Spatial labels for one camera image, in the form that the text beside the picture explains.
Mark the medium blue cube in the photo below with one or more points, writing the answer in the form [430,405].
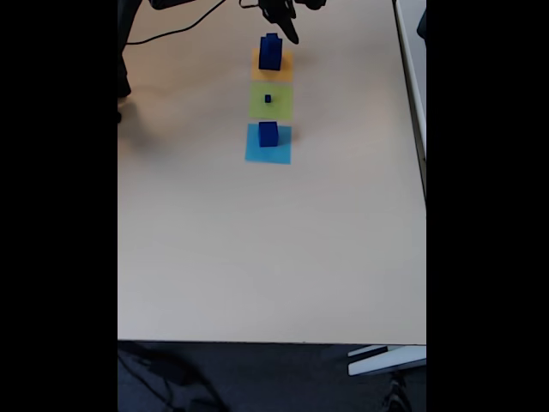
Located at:
[268,135]

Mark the orange paper square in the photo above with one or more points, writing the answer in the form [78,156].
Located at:
[255,74]

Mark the green paper square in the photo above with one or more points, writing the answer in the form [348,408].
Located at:
[257,109]

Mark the light blue paper square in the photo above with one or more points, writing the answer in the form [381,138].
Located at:
[253,155]

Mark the large blue cube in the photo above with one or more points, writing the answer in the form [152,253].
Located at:
[269,58]

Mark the dark blue object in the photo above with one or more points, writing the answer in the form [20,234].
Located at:
[423,23]

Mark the white neighbouring table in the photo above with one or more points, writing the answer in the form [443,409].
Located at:
[412,86]

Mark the white table foot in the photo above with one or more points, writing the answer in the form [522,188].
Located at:
[386,362]

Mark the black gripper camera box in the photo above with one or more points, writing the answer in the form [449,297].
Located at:
[313,3]

